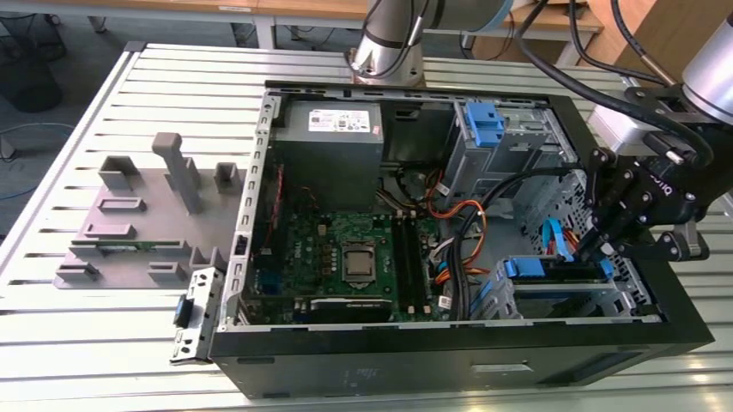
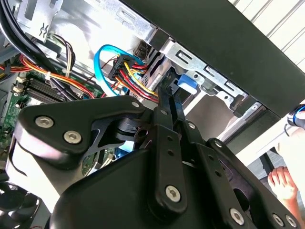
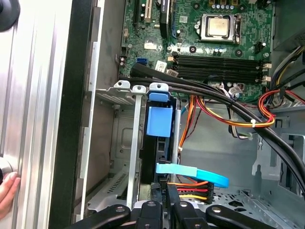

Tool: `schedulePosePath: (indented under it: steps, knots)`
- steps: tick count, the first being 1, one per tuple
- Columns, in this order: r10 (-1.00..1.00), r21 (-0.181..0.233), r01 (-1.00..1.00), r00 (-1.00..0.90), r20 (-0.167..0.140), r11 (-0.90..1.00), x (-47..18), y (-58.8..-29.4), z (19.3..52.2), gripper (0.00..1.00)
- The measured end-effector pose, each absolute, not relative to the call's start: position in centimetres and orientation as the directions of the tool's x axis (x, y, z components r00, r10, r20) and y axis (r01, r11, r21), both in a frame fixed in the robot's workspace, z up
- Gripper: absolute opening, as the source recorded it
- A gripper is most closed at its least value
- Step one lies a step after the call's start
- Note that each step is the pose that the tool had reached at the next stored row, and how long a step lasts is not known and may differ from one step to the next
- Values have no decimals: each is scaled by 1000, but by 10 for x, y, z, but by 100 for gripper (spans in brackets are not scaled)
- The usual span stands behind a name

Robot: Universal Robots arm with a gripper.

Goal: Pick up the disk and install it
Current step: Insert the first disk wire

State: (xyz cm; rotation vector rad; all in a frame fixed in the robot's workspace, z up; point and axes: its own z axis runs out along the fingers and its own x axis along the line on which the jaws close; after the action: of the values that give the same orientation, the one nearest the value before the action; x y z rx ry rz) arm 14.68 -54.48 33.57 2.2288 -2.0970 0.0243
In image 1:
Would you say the red wire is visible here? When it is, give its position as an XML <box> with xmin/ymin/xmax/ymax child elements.
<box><xmin>266</xmin><ymin>165</ymin><xmax>286</xmax><ymax>254</ymax></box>

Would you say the blue data wire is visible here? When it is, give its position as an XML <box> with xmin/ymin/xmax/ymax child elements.
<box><xmin>540</xmin><ymin>217</ymin><xmax>576</xmax><ymax>264</ymax></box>

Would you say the green RAM stick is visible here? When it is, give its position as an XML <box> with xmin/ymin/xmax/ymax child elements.
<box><xmin>94</xmin><ymin>241</ymin><xmax>159</xmax><ymax>252</ymax></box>

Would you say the orange power wire bundle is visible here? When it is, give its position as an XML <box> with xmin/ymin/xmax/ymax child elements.
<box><xmin>426</xmin><ymin>169</ymin><xmax>492</xmax><ymax>287</ymax></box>

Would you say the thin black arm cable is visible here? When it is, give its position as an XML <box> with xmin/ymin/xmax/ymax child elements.
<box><xmin>572</xmin><ymin>0</ymin><xmax>686</xmax><ymax>87</ymax></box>

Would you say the wooden desk white frame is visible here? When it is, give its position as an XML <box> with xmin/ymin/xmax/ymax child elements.
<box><xmin>461</xmin><ymin>0</ymin><xmax>606</xmax><ymax>68</ymax></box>
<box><xmin>0</xmin><ymin>0</ymin><xmax>371</xmax><ymax>51</ymax></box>

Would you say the blue drive latch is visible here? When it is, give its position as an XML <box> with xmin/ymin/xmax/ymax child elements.
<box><xmin>465</xmin><ymin>101</ymin><xmax>506</xmax><ymax>148</ymax></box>

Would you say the silver slot bracket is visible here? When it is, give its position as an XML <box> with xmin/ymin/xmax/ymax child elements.
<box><xmin>168</xmin><ymin>266</ymin><xmax>223</xmax><ymax>366</ymax></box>

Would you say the black PC case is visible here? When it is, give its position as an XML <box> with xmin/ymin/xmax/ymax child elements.
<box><xmin>168</xmin><ymin>79</ymin><xmax>717</xmax><ymax>398</ymax></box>

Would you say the blue floor cable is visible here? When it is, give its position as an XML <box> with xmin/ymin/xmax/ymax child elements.
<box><xmin>0</xmin><ymin>186</ymin><xmax>36</xmax><ymax>203</ymax></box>

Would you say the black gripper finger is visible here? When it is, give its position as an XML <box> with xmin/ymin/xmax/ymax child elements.
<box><xmin>576</xmin><ymin>145</ymin><xmax>654</xmax><ymax>262</ymax></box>
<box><xmin>598</xmin><ymin>201</ymin><xmax>705</xmax><ymax>262</ymax></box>

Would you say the pale floor cable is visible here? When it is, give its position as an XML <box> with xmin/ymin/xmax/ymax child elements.
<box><xmin>0</xmin><ymin>122</ymin><xmax>74</xmax><ymax>139</ymax></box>

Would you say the silver drive cage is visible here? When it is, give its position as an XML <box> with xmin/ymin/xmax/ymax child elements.
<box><xmin>446</xmin><ymin>99</ymin><xmax>577</xmax><ymax>203</ymax></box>

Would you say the grey parts rack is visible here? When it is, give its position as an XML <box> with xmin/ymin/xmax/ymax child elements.
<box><xmin>51</xmin><ymin>132</ymin><xmax>251</xmax><ymax>291</ymax></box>

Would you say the silver CPU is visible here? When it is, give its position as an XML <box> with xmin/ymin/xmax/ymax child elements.
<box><xmin>342</xmin><ymin>248</ymin><xmax>375</xmax><ymax>276</ymax></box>

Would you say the grey power supply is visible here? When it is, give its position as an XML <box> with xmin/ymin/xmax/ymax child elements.
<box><xmin>269</xmin><ymin>100</ymin><xmax>385</xmax><ymax>211</ymax></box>

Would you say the black cable bundle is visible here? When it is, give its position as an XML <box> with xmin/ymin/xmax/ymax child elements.
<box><xmin>449</xmin><ymin>169</ymin><xmax>574</xmax><ymax>321</ymax></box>

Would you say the black RAM slot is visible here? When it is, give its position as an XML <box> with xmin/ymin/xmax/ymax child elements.
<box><xmin>391</xmin><ymin>212</ymin><xmax>419</xmax><ymax>317</ymax></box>
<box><xmin>409</xmin><ymin>212</ymin><xmax>437</xmax><ymax>314</ymax></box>

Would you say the blue VGA port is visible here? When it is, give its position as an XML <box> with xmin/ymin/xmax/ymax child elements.
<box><xmin>174</xmin><ymin>294</ymin><xmax>195</xmax><ymax>328</ymax></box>

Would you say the green motherboard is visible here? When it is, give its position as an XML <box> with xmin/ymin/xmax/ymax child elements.
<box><xmin>243</xmin><ymin>209</ymin><xmax>454</xmax><ymax>325</ymax></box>

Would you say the wooden cabinet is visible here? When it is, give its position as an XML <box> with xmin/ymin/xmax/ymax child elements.
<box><xmin>577</xmin><ymin>0</ymin><xmax>733</xmax><ymax>87</ymax></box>

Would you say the black waste basket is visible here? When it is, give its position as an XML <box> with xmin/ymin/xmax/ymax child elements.
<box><xmin>0</xmin><ymin>12</ymin><xmax>66</xmax><ymax>113</ymax></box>

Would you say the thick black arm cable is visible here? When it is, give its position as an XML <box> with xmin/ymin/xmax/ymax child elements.
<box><xmin>518</xmin><ymin>0</ymin><xmax>714</xmax><ymax>167</ymax></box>

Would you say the black graphics card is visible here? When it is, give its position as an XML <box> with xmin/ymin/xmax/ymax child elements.
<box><xmin>294</xmin><ymin>295</ymin><xmax>397</xmax><ymax>325</ymax></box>

